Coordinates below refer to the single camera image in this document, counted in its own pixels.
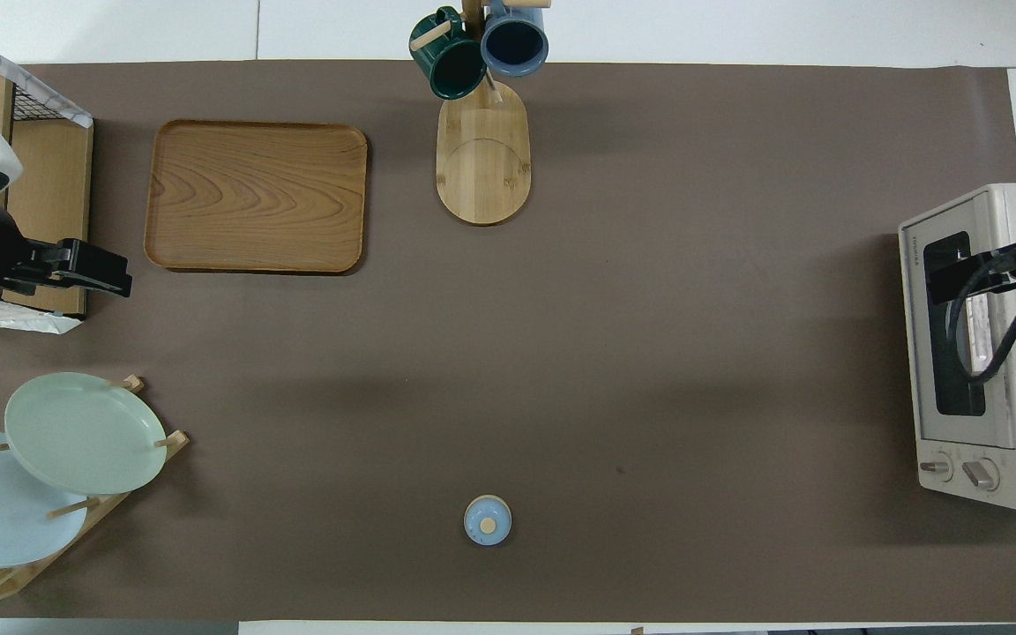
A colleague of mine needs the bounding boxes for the glass toaster oven door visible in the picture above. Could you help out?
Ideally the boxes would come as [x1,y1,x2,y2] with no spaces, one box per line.
[900,201,1016,449]

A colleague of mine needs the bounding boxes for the pale green plate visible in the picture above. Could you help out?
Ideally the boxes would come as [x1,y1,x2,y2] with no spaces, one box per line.
[4,371,168,497]

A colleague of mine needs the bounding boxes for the rectangular wooden tray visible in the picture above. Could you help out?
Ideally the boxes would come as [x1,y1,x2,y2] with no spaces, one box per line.
[145,119,370,275]

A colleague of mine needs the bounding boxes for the wooden dish rack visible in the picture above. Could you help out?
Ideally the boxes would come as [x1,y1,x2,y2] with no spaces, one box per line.
[0,375,191,605]

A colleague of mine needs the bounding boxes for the wooden mug tree stand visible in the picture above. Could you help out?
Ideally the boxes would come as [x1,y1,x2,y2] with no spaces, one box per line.
[409,0,553,226]

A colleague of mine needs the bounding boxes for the dark green mug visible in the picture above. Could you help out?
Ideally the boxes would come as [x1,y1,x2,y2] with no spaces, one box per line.
[409,7,488,100]

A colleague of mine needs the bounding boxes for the brown table mat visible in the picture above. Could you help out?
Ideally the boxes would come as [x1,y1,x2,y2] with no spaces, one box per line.
[0,60,1016,623]

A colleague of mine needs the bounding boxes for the small blue lidded jar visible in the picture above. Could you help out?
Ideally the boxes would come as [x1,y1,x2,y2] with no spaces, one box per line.
[463,494,513,547]

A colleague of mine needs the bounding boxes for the blue grey mug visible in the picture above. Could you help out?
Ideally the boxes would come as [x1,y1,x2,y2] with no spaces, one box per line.
[480,0,550,78]

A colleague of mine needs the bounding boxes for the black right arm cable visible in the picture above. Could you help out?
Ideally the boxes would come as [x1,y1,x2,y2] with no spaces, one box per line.
[947,250,1016,385]

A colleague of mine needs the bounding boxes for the wooden shelf with wire mesh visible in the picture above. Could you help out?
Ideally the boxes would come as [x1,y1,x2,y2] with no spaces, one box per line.
[0,19,94,334]

